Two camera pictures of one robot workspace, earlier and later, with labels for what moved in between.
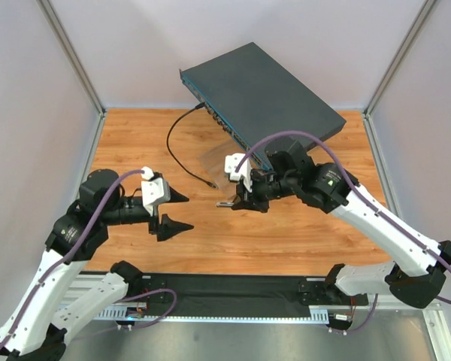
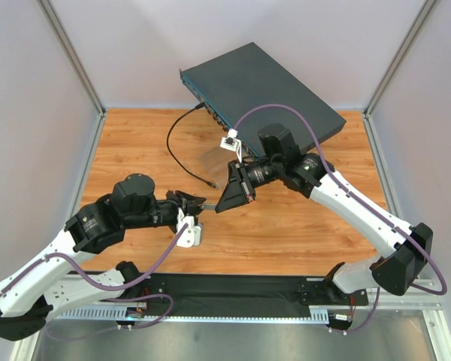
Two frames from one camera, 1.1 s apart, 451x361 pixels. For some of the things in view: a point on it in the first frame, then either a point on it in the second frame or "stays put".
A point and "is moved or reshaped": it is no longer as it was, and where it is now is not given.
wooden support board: x=213 y=162 stays put
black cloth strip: x=207 y=295 stays put
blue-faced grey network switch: x=252 y=98 stays put
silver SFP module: x=223 y=204 is moved or reshaped
